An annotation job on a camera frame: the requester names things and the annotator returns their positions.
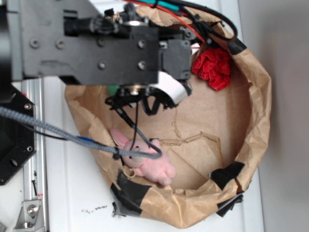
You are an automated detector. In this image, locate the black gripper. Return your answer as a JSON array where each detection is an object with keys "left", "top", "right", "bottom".
[{"left": 57, "top": 27, "right": 192, "bottom": 108}]

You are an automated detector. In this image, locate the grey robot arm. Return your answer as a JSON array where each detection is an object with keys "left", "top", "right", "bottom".
[{"left": 0, "top": 0, "right": 192, "bottom": 107}]

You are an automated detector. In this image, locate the red crumpled tissue paper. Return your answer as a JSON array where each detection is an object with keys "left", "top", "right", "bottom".
[{"left": 191, "top": 48, "right": 231, "bottom": 91}]

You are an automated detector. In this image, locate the brown paper bag tray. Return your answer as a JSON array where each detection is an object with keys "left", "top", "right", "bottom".
[{"left": 65, "top": 4, "right": 272, "bottom": 229}]

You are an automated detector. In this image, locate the pink plush bunny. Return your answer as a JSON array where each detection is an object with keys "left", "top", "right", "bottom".
[{"left": 110, "top": 129, "right": 176, "bottom": 186}]

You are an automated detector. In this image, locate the red and black wire bundle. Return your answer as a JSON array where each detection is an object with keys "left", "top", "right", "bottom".
[{"left": 130, "top": 0, "right": 239, "bottom": 50}]

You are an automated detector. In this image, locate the grey braided cable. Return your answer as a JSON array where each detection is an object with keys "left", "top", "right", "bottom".
[{"left": 0, "top": 106, "right": 163, "bottom": 160}]

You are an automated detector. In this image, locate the aluminium extrusion rail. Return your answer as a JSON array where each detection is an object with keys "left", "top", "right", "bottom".
[{"left": 13, "top": 79, "right": 49, "bottom": 232}]

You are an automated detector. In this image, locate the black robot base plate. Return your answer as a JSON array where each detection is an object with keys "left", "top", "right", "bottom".
[{"left": 0, "top": 83, "right": 37, "bottom": 186}]

